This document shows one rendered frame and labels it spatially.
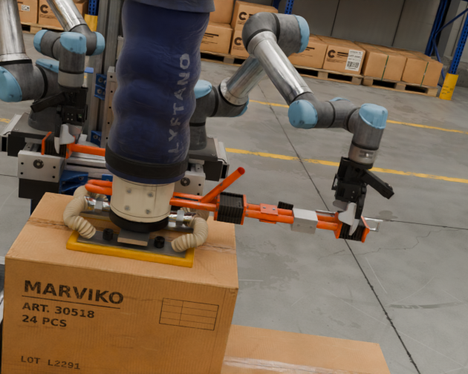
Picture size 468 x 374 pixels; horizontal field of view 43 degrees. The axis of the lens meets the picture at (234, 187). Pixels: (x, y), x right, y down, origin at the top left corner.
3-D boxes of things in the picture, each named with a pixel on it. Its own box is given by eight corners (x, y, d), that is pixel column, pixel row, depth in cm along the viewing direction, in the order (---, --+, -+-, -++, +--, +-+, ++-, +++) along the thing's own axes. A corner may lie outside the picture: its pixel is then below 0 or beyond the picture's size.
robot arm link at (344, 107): (317, 94, 168) (342, 107, 160) (347, 95, 174) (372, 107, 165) (310, 121, 171) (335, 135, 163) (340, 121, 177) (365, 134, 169)
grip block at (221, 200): (213, 222, 166) (216, 202, 164) (214, 206, 175) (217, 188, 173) (243, 226, 167) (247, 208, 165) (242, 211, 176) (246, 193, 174)
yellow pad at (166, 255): (65, 249, 159) (66, 233, 157) (73, 231, 168) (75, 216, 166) (192, 268, 161) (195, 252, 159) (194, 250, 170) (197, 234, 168)
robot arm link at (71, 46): (75, 30, 182) (93, 37, 177) (72, 66, 186) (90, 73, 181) (53, 30, 176) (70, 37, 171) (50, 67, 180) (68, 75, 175)
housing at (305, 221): (290, 231, 170) (294, 217, 168) (288, 220, 176) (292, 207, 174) (315, 235, 170) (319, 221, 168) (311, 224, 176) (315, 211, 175)
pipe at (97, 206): (67, 234, 159) (69, 215, 157) (88, 195, 182) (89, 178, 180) (195, 253, 162) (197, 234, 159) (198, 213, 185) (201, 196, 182)
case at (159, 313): (0, 380, 166) (4, 256, 151) (39, 297, 203) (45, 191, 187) (214, 404, 172) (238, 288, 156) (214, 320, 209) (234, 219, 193)
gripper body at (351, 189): (330, 191, 173) (340, 152, 168) (359, 195, 174) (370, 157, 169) (334, 202, 166) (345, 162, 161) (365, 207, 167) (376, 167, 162)
